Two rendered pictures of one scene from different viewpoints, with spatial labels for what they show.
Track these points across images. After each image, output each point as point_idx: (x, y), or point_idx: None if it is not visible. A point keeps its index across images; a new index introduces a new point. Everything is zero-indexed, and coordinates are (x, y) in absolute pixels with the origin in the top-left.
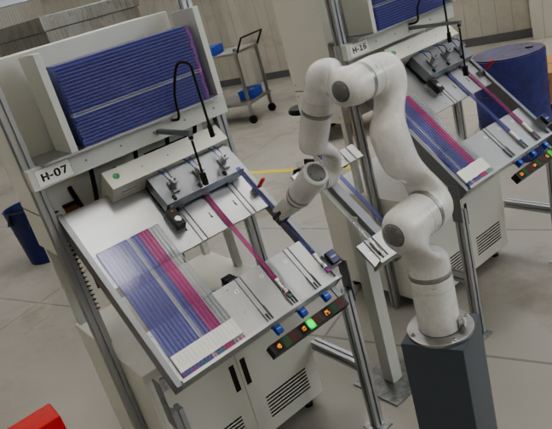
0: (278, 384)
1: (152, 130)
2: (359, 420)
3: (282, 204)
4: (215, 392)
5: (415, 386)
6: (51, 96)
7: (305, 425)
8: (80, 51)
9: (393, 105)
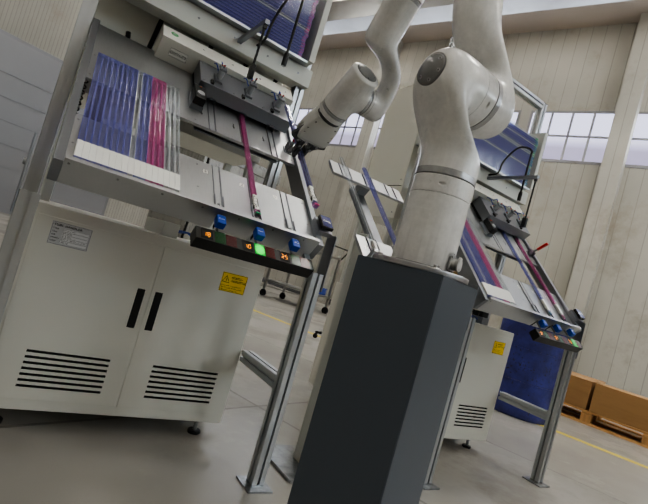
0: (178, 364)
1: (235, 35)
2: (235, 470)
3: (310, 112)
4: (102, 301)
5: (343, 333)
6: None
7: (172, 442)
8: None
9: None
